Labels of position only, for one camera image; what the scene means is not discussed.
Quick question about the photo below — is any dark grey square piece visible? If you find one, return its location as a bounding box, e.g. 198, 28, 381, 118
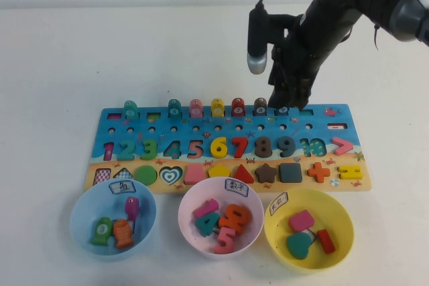
278, 163, 303, 185

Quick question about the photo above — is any red triangle piece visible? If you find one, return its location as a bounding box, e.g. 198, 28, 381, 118
231, 164, 255, 185

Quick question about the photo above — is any green circle piece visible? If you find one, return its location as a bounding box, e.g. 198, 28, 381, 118
134, 165, 158, 187

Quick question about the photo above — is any teal heart piece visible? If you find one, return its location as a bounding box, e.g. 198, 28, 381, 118
286, 232, 315, 261

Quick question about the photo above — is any orange number ten piece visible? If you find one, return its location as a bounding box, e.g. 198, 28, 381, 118
218, 204, 252, 235

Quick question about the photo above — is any red wooden fish seven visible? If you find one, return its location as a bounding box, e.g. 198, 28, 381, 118
231, 97, 246, 118

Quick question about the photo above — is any brown star piece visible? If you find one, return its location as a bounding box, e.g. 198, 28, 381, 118
253, 163, 278, 183

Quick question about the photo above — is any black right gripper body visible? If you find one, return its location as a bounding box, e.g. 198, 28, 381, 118
269, 0, 365, 81

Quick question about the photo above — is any teal wooden fish two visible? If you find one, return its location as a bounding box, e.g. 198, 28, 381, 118
122, 100, 138, 120

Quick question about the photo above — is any yellow wooden fish six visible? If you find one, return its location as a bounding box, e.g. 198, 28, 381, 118
210, 98, 225, 119

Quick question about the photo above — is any grey number nine piece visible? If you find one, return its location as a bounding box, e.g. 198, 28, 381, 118
276, 136, 296, 159

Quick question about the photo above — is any colourful wooden puzzle board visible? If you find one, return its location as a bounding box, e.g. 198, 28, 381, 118
81, 103, 373, 195

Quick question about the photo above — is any teal wooden fish four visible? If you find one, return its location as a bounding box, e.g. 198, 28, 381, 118
167, 98, 182, 119

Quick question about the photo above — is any red number seven piece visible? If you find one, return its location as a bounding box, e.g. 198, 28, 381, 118
231, 137, 249, 159

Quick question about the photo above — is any yellow number six piece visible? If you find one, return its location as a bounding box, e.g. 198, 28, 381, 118
210, 136, 229, 159

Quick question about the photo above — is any light blue plastic bowl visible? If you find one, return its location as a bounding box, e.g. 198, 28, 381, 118
69, 180, 158, 263

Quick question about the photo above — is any yellow equals sign piece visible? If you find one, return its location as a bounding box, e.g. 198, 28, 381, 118
337, 165, 364, 180

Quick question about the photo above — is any black cable tie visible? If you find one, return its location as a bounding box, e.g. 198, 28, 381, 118
372, 23, 382, 52

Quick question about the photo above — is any purple wooden fish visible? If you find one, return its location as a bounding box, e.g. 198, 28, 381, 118
124, 196, 141, 223

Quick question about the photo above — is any green wooden fish three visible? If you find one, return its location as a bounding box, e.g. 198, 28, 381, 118
88, 216, 113, 246

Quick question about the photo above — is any pink number five piece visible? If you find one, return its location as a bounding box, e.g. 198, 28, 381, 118
213, 226, 235, 255

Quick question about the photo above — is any yellow plastic bowl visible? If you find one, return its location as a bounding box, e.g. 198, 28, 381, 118
263, 188, 355, 270

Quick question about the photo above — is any light pink plastic bowl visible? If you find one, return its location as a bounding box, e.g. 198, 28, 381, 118
178, 176, 264, 260

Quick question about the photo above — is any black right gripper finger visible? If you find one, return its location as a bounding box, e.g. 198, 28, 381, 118
291, 78, 315, 109
269, 77, 292, 108

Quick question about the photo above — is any pink trapezoid piece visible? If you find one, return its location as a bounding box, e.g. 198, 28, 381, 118
183, 165, 206, 186

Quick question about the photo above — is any yellow pentagon piece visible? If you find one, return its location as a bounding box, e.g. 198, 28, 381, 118
207, 164, 231, 180

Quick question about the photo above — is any brown wooden fish eight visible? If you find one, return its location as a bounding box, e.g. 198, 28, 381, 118
253, 97, 268, 118

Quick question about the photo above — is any green number three piece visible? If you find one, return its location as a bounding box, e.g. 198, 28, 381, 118
139, 139, 158, 161

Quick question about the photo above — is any orange plus sign piece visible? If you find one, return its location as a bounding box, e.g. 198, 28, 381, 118
306, 161, 331, 183

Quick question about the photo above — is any pink number one piece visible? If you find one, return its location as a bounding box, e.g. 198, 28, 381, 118
192, 198, 220, 220

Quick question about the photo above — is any brown number eight piece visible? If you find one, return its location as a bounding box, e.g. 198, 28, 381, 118
253, 137, 273, 159

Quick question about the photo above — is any orange wooden fish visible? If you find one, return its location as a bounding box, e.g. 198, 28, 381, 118
112, 218, 135, 250

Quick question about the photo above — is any teal number two piece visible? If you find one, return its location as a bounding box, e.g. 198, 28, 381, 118
116, 141, 135, 162

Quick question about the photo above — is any teal number four piece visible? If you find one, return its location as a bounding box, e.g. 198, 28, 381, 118
194, 214, 221, 238

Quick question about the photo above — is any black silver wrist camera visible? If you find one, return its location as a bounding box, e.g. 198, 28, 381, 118
247, 3, 269, 75

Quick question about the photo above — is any pink rectangle piece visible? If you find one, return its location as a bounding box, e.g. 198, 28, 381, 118
288, 209, 316, 233

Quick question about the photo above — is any pink wooden fish five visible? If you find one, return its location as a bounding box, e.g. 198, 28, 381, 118
188, 98, 204, 119

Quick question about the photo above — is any red bar piece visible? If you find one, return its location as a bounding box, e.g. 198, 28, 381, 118
316, 228, 336, 255

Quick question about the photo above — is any pink greater-than sign piece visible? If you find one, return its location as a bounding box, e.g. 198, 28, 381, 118
332, 137, 355, 157

